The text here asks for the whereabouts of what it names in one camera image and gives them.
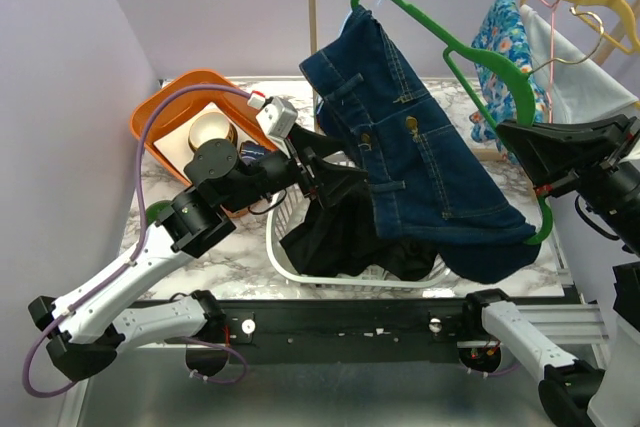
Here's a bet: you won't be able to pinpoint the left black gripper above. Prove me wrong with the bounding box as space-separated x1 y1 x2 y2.
224 121 369 215

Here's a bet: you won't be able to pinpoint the black skirt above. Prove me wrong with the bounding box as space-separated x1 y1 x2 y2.
280 191 438 282

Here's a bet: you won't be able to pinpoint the blue denim shorts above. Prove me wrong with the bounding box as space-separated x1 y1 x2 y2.
300 7 540 284

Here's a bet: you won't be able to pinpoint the blue floral garment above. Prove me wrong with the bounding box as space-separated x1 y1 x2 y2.
469 0 549 164

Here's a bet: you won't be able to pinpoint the green plastic hanger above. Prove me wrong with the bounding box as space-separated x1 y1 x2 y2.
349 0 555 247

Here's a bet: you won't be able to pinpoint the pink wire hanger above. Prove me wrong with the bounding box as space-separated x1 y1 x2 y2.
538 0 561 122

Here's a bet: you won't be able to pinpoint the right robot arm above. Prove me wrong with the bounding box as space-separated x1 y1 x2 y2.
459 115 639 426

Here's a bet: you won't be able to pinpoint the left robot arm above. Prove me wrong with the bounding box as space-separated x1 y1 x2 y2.
28 125 367 383

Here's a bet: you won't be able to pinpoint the yellow plastic hanger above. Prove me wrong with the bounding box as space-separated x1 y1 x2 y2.
520 0 639 55

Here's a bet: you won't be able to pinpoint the white plastic laundry basket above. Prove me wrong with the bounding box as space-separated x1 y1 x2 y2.
265 159 458 293

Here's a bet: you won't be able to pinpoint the light grey cloth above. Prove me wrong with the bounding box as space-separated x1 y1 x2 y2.
520 5 639 124

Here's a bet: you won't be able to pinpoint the dark blue striped cup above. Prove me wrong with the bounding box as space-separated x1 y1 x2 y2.
239 141 270 165

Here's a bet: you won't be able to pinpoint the patterned ceramic bowl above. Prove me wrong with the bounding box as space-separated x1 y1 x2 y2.
188 112 238 152

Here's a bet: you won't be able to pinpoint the white square plate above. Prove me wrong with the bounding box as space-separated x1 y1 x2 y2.
154 102 222 178

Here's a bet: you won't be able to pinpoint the orange plastic bin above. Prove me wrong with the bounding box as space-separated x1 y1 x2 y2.
129 69 276 186

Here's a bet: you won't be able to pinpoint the green floral mug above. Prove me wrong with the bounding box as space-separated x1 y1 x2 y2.
145 200 171 226

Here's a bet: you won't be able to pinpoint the black mounting base bar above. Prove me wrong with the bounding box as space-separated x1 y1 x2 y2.
196 299 492 365

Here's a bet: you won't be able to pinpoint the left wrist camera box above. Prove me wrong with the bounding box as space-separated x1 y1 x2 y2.
256 97 298 156

